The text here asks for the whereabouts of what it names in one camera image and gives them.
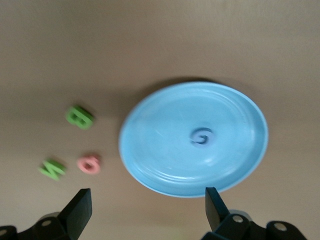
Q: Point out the blue plate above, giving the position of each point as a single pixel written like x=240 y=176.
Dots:
x=162 y=150

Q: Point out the blue foam letter G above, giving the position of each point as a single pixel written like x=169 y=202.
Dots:
x=211 y=138

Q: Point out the green foam letter N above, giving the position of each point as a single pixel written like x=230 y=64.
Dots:
x=52 y=170

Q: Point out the green foam letter B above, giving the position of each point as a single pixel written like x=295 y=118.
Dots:
x=79 y=118

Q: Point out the red foam letter Q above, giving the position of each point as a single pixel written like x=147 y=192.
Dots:
x=96 y=167

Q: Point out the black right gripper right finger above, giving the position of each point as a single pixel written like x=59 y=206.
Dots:
x=216 y=212

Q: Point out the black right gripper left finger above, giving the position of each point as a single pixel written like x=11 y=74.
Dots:
x=77 y=212

